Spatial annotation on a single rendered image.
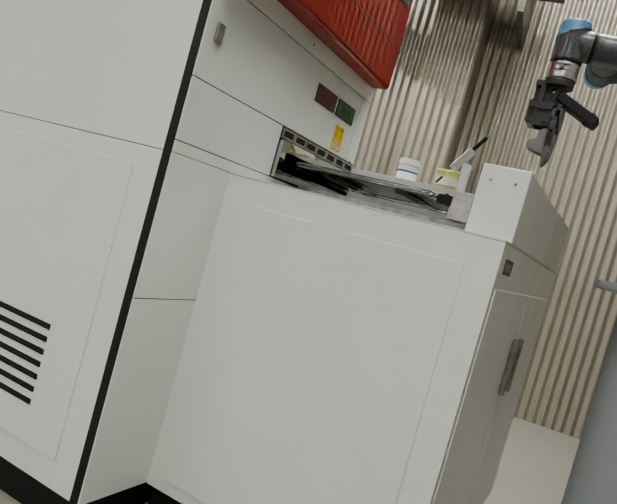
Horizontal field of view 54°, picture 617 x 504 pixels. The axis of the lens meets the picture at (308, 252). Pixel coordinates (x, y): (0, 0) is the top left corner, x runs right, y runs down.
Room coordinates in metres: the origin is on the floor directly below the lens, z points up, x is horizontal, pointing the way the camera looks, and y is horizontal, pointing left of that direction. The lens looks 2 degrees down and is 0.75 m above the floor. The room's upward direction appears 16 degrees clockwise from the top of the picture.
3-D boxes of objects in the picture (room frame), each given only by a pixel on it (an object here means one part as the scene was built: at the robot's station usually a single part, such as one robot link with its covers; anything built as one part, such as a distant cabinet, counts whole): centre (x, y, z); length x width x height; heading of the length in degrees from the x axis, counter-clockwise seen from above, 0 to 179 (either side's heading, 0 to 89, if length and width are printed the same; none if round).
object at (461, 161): (1.81, -0.37, 1.03); 0.06 x 0.04 x 0.13; 63
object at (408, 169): (2.08, -0.25, 1.01); 0.07 x 0.07 x 0.10
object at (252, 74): (1.57, 0.13, 1.02); 0.81 x 0.03 x 0.40; 153
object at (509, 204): (1.41, -0.45, 0.89); 0.55 x 0.09 x 0.14; 153
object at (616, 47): (1.53, -0.59, 1.36); 0.11 x 0.11 x 0.08; 76
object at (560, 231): (1.94, -0.42, 0.89); 0.62 x 0.35 x 0.14; 63
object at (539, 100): (1.54, -0.48, 1.20); 0.09 x 0.08 x 0.12; 63
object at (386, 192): (1.64, -0.16, 0.90); 0.34 x 0.34 x 0.01; 63
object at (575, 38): (1.53, -0.49, 1.36); 0.09 x 0.08 x 0.11; 76
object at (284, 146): (1.72, 0.04, 0.89); 0.44 x 0.02 x 0.10; 153
